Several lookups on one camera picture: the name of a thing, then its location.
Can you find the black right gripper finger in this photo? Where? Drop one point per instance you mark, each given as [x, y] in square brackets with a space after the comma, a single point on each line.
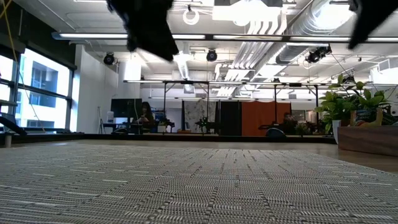
[360, 29]

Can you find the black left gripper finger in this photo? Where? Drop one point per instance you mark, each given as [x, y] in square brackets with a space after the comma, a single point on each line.
[166, 46]

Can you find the black background robot arm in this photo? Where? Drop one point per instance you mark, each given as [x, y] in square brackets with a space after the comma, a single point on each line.
[203, 124]

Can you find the long ceiling light bar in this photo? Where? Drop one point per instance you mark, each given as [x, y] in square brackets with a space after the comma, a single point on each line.
[93, 35]

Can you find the person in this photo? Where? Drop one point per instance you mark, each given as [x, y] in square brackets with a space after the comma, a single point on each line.
[289, 123]
[146, 112]

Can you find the grey patterned partition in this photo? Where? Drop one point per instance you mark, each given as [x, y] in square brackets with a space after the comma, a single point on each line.
[199, 112]

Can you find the black computer monitor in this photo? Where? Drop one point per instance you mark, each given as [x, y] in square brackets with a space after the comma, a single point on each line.
[126, 108]

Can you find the small potted plant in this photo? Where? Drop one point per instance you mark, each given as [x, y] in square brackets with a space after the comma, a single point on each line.
[163, 124]

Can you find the green leafy plant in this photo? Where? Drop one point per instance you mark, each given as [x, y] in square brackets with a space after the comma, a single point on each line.
[339, 105]

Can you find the white ceiling pipes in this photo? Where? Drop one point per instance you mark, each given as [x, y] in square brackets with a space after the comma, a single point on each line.
[248, 53]

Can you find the black room partition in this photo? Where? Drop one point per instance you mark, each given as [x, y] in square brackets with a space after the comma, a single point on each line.
[230, 118]

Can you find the white plant pot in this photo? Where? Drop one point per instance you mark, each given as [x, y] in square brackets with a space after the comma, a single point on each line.
[335, 130]

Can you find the brown wooden box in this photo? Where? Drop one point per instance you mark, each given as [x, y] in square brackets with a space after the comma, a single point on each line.
[367, 140]

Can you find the orange room partition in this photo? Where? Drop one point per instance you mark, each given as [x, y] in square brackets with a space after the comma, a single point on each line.
[264, 115]

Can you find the large office window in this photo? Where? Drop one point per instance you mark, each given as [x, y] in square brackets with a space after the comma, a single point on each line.
[46, 93]

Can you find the grey woven placemat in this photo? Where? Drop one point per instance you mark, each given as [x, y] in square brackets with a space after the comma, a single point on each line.
[199, 193]

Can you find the black angled strut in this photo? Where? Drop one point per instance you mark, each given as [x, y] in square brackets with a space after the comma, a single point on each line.
[12, 124]

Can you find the black workstation frame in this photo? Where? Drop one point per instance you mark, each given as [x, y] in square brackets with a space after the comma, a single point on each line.
[186, 82]
[295, 84]

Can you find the black ceiling dome camera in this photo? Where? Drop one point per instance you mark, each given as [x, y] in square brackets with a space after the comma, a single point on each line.
[211, 55]
[109, 58]

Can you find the silver ventilation duct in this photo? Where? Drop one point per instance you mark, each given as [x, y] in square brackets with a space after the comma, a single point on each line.
[311, 25]

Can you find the black metal table frame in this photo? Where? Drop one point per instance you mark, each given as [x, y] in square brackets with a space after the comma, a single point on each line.
[155, 137]

